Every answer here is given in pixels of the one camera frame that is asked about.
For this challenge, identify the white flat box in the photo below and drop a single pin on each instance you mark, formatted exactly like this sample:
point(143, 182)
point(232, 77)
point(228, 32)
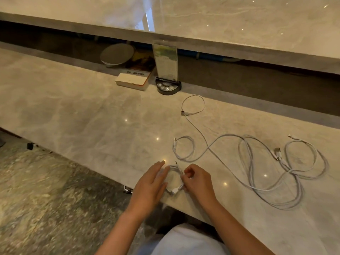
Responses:
point(132, 80)

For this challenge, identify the round grey plate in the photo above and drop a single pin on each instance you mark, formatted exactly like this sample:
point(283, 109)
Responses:
point(117, 54)

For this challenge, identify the person's right hand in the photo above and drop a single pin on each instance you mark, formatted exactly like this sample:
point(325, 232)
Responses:
point(200, 187)

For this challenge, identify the black round button base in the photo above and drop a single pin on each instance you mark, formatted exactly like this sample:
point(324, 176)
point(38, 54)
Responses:
point(167, 88)

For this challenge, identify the clear acrylic sign holder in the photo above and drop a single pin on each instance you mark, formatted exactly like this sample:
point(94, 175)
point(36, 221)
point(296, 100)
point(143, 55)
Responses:
point(165, 63)

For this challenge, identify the person's right forearm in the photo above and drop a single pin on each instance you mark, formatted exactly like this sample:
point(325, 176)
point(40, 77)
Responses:
point(239, 233)

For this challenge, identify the dark yellow printed packet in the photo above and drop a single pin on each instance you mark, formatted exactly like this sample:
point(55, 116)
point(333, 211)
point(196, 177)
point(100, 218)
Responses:
point(143, 61)

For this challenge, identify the small metal bracket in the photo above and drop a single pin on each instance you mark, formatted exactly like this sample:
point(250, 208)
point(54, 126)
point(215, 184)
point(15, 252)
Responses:
point(128, 190)

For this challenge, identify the person's left hand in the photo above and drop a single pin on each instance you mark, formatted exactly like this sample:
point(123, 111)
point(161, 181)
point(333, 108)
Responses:
point(148, 191)

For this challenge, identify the small black plug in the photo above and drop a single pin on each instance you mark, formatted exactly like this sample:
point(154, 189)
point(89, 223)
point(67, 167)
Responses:
point(30, 146)

